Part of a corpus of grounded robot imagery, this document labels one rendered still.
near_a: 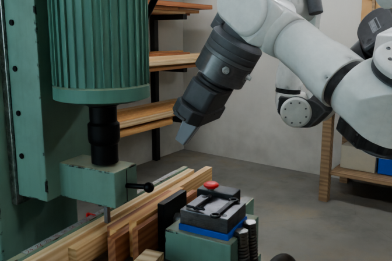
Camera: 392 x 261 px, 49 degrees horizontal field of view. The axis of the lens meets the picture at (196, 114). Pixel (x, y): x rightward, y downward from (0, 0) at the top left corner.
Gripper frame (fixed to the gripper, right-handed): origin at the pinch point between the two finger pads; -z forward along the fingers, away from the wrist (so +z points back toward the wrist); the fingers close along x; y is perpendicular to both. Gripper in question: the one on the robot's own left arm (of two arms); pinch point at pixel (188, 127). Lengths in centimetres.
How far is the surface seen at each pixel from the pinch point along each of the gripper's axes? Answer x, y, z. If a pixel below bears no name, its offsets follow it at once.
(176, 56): 286, 136, -82
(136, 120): 229, 117, -130
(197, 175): 35.0, 2.6, -25.9
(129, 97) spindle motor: -4.8, 10.5, 0.2
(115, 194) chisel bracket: -5.0, 4.3, -17.1
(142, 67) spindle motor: -1.4, 12.5, 4.6
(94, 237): -6.2, 3.7, -26.9
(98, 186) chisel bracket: -5.2, 8.0, -18.1
